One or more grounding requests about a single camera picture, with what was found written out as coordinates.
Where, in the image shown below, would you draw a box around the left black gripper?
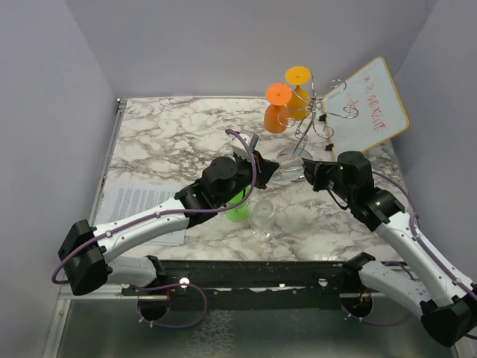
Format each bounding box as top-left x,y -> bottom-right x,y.
217,150 -> 279,207

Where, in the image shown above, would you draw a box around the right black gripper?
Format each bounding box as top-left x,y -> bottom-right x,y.
299,158 -> 355,203

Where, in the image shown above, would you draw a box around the clear wine glass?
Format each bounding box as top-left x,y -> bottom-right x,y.
250,200 -> 276,239
271,154 -> 305,182

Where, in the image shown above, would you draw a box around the green plastic wine glass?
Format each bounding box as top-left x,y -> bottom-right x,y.
225,186 -> 250,222

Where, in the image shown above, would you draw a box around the yellow plastic wine glass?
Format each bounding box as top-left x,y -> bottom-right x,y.
285,66 -> 312,121

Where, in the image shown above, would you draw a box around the orange plastic wine glass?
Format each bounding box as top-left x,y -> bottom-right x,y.
263,83 -> 292,134

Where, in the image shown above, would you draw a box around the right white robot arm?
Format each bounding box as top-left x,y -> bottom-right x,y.
303,151 -> 476,347

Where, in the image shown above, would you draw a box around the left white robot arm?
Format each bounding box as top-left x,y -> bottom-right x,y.
58,151 -> 279,295

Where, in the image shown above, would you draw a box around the clear wine glass front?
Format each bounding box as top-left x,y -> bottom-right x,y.
250,200 -> 276,239

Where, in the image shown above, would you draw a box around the chrome wine glass rack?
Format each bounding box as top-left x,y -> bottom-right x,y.
278,74 -> 358,160

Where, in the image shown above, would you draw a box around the printed paper sheets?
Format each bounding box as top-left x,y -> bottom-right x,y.
95,183 -> 180,224

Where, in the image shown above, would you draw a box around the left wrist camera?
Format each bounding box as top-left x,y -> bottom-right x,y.
230,130 -> 259,161

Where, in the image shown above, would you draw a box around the whiteboard with yellow frame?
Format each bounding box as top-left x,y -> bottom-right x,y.
323,57 -> 410,156

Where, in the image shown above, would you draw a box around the aluminium frame rails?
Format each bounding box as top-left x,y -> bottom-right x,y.
42,98 -> 128,357

